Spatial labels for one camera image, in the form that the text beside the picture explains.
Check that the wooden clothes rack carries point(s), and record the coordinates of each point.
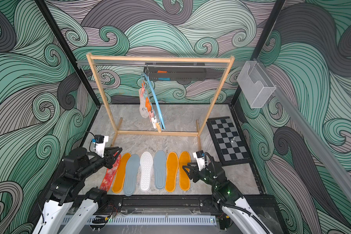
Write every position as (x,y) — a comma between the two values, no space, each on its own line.
(163,90)

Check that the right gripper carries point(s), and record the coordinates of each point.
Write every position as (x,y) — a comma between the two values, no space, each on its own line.
(195,171)

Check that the white clothes peg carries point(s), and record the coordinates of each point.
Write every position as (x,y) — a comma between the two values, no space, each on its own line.
(154,120)

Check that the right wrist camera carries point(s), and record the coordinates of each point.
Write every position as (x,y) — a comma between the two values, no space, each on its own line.
(201,159)

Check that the white slotted cable duct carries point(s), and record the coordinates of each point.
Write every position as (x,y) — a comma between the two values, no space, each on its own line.
(205,220)

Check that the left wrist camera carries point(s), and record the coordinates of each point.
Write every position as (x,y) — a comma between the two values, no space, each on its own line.
(99,142)

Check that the blue clip hanger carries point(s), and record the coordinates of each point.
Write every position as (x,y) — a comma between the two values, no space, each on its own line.
(159,124)

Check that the black white chessboard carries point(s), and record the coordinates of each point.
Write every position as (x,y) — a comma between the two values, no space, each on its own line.
(222,129)

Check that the black wall tool holder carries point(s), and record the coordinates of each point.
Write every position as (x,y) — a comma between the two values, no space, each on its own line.
(183,74)

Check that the orange insole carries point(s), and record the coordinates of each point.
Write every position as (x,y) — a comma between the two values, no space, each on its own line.
(120,175)
(172,170)
(184,181)

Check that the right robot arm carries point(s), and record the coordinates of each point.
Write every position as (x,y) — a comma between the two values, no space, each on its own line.
(226,196)

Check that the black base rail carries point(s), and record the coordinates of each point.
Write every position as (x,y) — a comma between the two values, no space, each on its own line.
(198,203)

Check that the white insole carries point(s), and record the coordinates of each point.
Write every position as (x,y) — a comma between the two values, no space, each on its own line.
(146,165)

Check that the clear acrylic wall box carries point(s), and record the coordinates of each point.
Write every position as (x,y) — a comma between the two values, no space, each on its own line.
(255,84)

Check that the beige insole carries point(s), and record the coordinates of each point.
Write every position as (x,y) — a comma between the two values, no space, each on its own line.
(142,107)

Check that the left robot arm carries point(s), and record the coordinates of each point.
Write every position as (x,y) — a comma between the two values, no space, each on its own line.
(79,165)

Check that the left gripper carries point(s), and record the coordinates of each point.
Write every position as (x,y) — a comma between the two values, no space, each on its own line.
(108,157)

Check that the grey blue insole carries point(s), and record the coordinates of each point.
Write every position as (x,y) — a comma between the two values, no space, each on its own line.
(160,169)
(131,172)

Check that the red patterned insole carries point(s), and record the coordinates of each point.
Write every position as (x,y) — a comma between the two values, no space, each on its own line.
(110,175)

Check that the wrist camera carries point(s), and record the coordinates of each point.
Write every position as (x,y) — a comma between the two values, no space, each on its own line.
(99,142)
(201,159)

